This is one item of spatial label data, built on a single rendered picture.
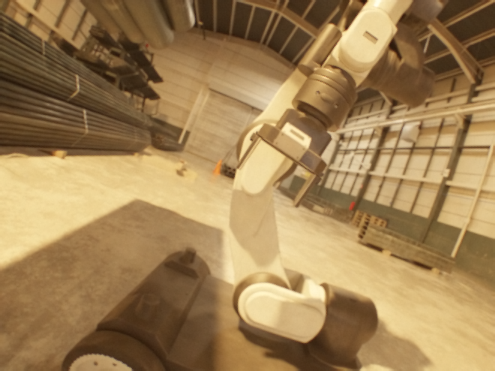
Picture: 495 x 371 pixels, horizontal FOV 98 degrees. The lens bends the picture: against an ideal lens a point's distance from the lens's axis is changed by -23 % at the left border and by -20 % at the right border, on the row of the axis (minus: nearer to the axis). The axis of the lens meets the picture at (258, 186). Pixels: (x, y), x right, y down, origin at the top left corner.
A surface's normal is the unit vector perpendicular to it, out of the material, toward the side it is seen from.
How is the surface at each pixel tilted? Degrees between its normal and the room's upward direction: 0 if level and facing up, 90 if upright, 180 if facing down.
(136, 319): 0
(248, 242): 90
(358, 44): 90
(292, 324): 90
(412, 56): 90
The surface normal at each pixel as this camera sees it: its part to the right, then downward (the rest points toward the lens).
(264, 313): 0.00, 0.05
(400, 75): -0.15, 0.44
